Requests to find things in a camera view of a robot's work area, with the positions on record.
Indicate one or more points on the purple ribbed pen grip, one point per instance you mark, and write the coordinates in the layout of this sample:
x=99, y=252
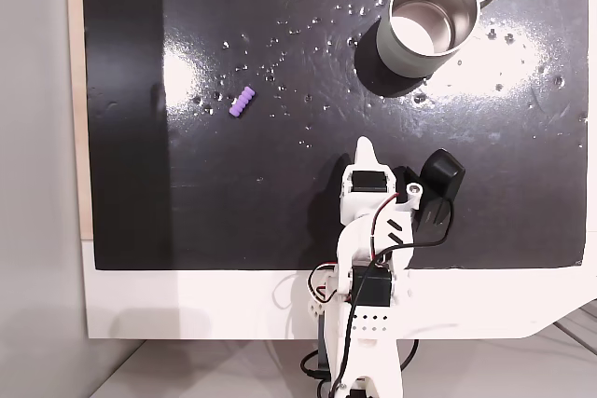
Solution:
x=242, y=102

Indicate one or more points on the black table mat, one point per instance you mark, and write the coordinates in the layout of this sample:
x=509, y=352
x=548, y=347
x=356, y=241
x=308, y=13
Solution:
x=233, y=211

